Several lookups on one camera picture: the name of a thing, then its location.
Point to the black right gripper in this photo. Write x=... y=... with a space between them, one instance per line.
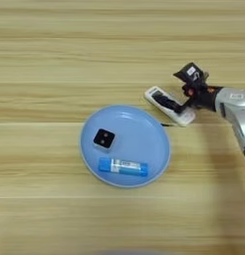
x=202 y=96

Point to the white remote control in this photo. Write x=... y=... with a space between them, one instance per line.
x=187 y=118

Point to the small black square cube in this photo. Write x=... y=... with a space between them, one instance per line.
x=104 y=138

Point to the blue glue stick tube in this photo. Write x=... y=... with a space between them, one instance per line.
x=124 y=167

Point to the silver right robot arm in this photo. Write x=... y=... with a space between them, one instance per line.
x=235 y=109

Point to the thin black sliver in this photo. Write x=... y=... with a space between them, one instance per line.
x=167 y=125

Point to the black box with white label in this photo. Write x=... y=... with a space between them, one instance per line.
x=191 y=72

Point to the round blue plate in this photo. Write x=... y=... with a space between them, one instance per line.
x=134 y=142

